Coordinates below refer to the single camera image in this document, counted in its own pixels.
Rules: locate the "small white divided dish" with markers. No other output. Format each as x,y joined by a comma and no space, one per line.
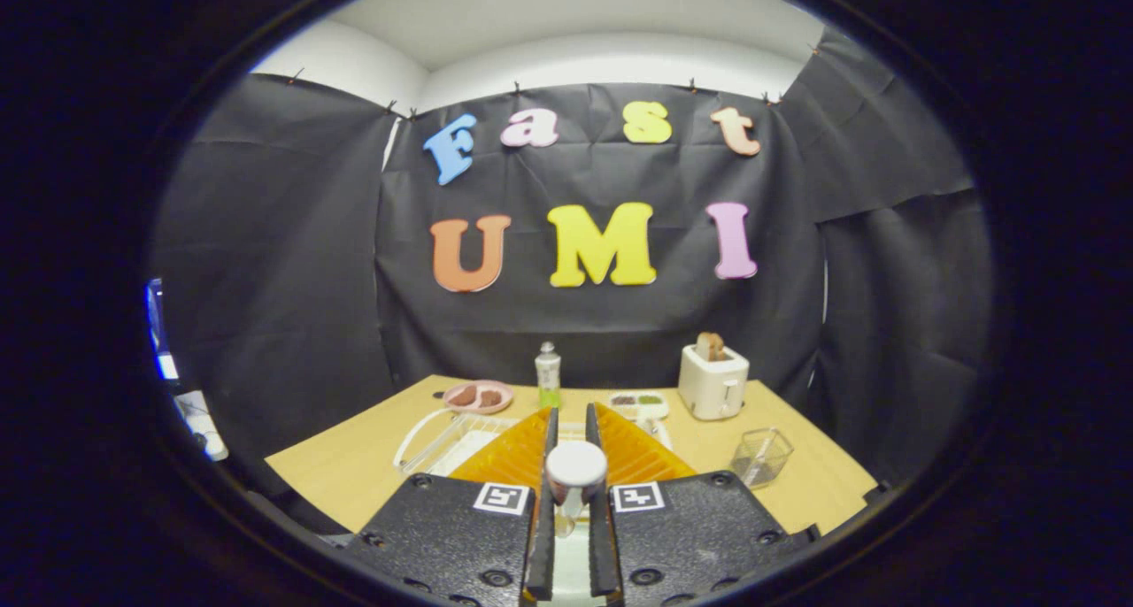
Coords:
637,411

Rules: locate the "glowing computer monitor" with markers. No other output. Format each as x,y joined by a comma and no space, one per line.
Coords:
158,324

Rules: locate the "brown food piece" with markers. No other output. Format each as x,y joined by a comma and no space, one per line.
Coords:
489,398
462,396

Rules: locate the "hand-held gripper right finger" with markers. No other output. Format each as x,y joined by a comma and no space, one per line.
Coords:
605,545

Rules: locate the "white toaster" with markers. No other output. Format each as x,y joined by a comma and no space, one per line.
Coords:
708,386

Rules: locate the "brown toast slice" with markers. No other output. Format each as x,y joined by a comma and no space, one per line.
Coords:
708,346

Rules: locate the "pink plate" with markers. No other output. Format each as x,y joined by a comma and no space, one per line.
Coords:
478,410

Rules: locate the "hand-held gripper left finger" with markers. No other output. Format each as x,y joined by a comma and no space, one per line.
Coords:
540,545

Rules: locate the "black backdrop cloth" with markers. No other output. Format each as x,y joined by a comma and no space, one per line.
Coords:
620,324

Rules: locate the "clear bottle with green liquid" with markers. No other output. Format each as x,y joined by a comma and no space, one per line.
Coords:
548,377

